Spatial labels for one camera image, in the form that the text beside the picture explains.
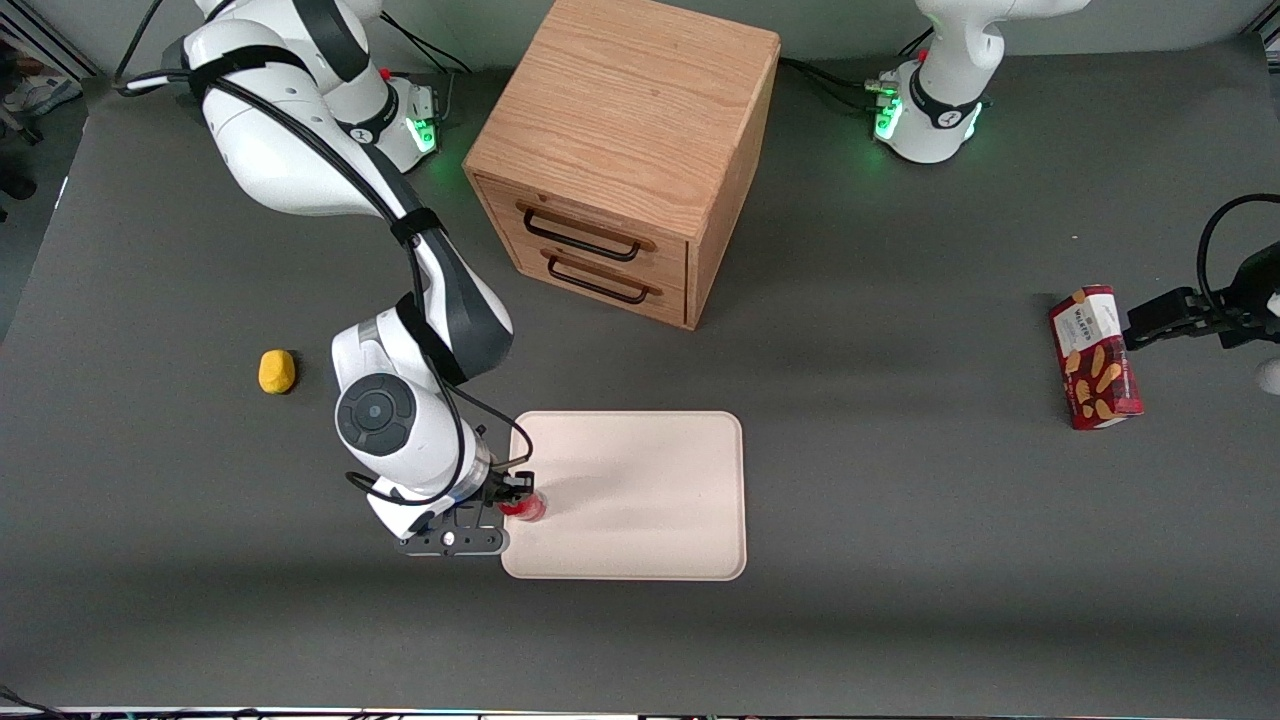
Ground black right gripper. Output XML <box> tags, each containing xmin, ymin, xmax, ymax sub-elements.
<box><xmin>367</xmin><ymin>469</ymin><xmax>538</xmax><ymax>541</ymax></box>

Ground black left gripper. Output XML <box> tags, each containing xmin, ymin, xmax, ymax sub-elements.
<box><xmin>1124</xmin><ymin>243</ymin><xmax>1280</xmax><ymax>352</ymax></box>

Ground cream rectangular tray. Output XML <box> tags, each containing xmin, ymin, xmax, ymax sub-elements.
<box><xmin>500</xmin><ymin>410</ymin><xmax>749</xmax><ymax>582</ymax></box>

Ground red tartan shortbread box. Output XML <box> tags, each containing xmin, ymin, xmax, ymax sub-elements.
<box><xmin>1047</xmin><ymin>284</ymin><xmax>1145</xmax><ymax>431</ymax></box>

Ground wooden drawer front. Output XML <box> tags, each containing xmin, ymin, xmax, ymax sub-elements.
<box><xmin>508</xmin><ymin>238</ymin><xmax>691</xmax><ymax>329</ymax></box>
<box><xmin>474</xmin><ymin>174</ymin><xmax>691</xmax><ymax>271</ymax></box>

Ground oak wooden drawer cabinet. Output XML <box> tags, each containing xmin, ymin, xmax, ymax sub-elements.
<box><xmin>462</xmin><ymin>0</ymin><xmax>782</xmax><ymax>331</ymax></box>

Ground white sneaker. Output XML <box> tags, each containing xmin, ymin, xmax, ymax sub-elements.
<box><xmin>0</xmin><ymin>75</ymin><xmax>83</xmax><ymax>119</ymax></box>

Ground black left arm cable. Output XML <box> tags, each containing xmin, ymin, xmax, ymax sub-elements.
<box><xmin>1196</xmin><ymin>193</ymin><xmax>1280</xmax><ymax>313</ymax></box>

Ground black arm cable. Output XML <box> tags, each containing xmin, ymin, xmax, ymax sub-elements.
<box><xmin>113</xmin><ymin>0</ymin><xmax>538</xmax><ymax>506</ymax></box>
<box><xmin>1196</xmin><ymin>193</ymin><xmax>1280</xmax><ymax>313</ymax></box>

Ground black metal drawer handle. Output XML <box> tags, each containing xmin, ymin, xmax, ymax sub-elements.
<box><xmin>541</xmin><ymin>250</ymin><xmax>663</xmax><ymax>306</ymax></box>
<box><xmin>516</xmin><ymin>200</ymin><xmax>658</xmax><ymax>264</ymax></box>

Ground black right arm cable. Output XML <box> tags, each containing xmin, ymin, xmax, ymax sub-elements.
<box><xmin>113</xmin><ymin>0</ymin><xmax>538</xmax><ymax>506</ymax></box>

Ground black base cables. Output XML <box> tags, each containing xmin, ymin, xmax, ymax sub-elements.
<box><xmin>378</xmin><ymin>10</ymin><xmax>479</xmax><ymax>129</ymax></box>
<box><xmin>779</xmin><ymin>56</ymin><xmax>889</xmax><ymax>114</ymax></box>

